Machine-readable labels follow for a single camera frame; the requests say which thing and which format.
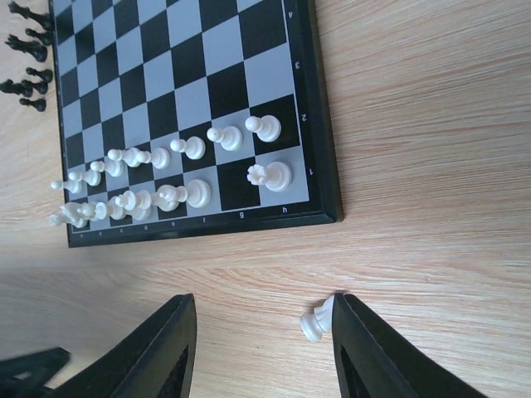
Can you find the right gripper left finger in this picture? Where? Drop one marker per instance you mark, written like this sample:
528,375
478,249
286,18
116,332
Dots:
155,360

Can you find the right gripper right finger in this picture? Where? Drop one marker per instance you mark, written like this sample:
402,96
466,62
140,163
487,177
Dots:
374,360

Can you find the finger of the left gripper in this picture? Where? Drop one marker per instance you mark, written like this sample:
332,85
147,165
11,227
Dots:
27,375

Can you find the white knight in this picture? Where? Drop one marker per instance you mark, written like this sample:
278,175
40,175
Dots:
87,211
318,322

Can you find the white chess piece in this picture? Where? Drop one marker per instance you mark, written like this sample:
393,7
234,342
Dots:
90,177
159,158
70,186
129,156
109,210

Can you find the white pawn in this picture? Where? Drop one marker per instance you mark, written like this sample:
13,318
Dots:
230,137
112,167
266,128
276,177
194,147

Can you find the white chess queen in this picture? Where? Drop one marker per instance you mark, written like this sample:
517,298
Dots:
132,203

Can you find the white chess king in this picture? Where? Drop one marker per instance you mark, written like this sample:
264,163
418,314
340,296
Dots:
167,198

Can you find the black white chess board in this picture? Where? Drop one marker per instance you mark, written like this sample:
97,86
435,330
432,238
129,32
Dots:
138,74

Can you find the black chess piece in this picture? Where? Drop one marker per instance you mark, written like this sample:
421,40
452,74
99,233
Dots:
44,20
34,48
45,37
41,86
38,104
45,75
9,87

